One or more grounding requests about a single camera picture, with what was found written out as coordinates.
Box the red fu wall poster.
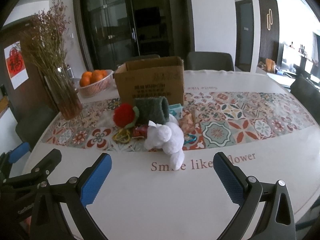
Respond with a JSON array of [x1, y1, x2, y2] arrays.
[[4, 41, 29, 89]]

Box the orange front left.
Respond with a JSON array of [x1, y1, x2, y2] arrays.
[[79, 76, 91, 87]]

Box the white plush toy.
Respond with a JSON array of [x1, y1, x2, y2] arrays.
[[144, 114, 185, 170]]

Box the red plush strawberry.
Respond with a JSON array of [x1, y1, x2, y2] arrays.
[[113, 103, 139, 129]]

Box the orange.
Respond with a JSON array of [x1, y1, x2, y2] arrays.
[[81, 72, 92, 78], [79, 76, 91, 87], [90, 69, 107, 84]]

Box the black glass cabinet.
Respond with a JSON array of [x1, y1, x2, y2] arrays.
[[73, 0, 195, 70]]

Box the rose gold foil packet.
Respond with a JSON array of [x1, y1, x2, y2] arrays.
[[178, 110, 196, 135]]

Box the dark chair right side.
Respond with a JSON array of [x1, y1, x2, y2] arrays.
[[290, 75, 320, 124]]

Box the brown cardboard box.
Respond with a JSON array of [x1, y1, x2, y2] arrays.
[[114, 56, 184, 105]]

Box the yellow rubber bands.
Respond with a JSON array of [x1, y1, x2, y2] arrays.
[[112, 128, 131, 144]]

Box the dark chair behind box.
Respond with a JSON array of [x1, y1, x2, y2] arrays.
[[116, 54, 160, 68]]

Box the orange right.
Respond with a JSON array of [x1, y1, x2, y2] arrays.
[[90, 69, 107, 84]]

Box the red snack packet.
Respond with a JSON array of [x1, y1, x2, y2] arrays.
[[132, 125, 148, 138]]

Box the dried flower bouquet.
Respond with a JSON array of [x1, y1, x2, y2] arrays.
[[18, 0, 75, 98]]

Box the patterned table cloth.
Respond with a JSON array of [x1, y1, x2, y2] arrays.
[[24, 70, 319, 239]]

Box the orange middle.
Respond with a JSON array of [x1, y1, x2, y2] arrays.
[[81, 72, 92, 78]]

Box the teal tissue pack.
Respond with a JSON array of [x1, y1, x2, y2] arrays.
[[169, 103, 183, 120]]

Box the dark chair back right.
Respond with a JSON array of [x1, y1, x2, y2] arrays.
[[184, 51, 235, 72]]

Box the blue carabiner clip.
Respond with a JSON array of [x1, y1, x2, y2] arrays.
[[184, 134, 197, 145]]

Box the dark chair left side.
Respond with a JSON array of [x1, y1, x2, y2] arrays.
[[15, 104, 57, 151]]

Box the pink fruit basket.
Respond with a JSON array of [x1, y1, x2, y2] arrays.
[[75, 70, 114, 98]]

